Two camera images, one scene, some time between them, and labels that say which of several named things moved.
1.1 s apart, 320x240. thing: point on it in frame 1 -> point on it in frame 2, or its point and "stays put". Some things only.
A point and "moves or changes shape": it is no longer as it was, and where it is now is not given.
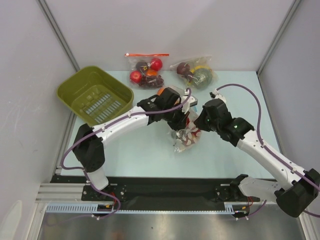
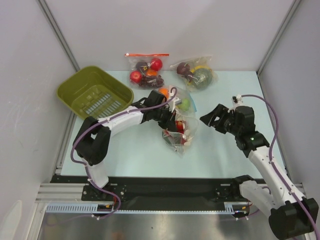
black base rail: [161, 194] stays put
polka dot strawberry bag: [182, 140] moves or changes shape
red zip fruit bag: [146, 69] stays put
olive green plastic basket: [94, 96] stays put
